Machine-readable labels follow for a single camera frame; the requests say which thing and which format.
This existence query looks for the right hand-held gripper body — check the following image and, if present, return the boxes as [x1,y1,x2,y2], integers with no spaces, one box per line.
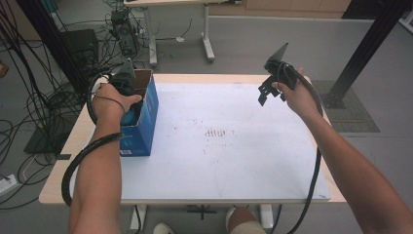
[263,41,298,92]

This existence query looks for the dark metal stand post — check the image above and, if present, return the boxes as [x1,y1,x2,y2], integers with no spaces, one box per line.
[15,0,93,98]

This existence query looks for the person's right hand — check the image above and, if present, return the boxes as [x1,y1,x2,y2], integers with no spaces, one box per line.
[271,66,325,122]

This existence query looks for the thin black cable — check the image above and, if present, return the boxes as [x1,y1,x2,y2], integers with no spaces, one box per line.
[93,82,129,115]

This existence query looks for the blue cardboard box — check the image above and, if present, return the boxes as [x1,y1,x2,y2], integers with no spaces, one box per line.
[118,68,161,158]

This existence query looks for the black equipment box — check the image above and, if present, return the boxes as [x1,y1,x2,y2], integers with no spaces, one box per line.
[60,28,100,66]

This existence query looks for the light wooden table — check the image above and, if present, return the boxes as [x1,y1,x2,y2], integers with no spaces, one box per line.
[38,72,347,231]

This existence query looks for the black floor plate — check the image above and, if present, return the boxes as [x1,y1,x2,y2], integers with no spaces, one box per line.
[23,121,74,155]

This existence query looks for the black computer tower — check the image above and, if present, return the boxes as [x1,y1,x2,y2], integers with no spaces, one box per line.
[110,8,140,57]

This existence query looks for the green floor mat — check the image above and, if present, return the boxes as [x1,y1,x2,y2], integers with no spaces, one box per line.
[311,80,381,134]

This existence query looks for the white-legged desk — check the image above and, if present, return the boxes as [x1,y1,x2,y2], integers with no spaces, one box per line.
[123,0,244,68]

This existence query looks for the black metal frame post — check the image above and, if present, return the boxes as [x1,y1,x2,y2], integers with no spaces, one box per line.
[320,0,413,109]

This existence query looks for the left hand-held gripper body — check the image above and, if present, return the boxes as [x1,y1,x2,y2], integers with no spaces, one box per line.
[109,58,136,98]

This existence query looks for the white power strip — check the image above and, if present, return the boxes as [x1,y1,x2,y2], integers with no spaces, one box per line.
[0,174,19,197]

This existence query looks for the tangle of black floor cables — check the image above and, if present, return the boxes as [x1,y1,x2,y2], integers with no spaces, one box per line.
[0,0,154,211]

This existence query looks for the person's left hand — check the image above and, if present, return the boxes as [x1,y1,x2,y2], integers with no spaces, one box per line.
[91,83,143,129]

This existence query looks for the black spiral-wrapped cable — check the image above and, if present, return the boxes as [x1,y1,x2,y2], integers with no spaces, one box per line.
[60,72,127,208]

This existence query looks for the thick black cable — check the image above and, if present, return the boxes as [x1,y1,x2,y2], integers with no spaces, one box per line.
[275,60,324,234]

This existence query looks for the white table mat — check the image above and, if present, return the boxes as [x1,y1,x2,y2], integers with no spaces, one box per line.
[69,82,332,201]

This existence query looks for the person's leg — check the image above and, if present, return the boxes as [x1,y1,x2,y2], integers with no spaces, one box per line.
[226,207,268,234]

